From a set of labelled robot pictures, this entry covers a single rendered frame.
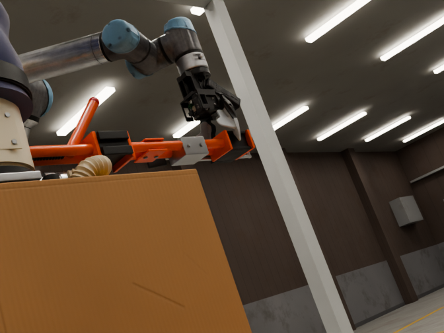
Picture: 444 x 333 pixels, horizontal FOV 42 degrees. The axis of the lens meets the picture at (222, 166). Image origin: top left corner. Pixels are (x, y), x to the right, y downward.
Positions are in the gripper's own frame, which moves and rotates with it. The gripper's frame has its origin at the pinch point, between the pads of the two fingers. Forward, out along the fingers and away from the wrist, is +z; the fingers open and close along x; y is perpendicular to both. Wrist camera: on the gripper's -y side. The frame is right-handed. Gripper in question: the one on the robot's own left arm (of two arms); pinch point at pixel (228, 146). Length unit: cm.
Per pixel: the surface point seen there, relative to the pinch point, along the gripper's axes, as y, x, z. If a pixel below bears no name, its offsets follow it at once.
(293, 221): -207, -162, -12
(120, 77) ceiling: -301, -411, -279
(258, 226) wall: -707, -663, -122
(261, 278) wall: -661, -659, -26
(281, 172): -210, -158, -47
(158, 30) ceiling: -293, -313, -279
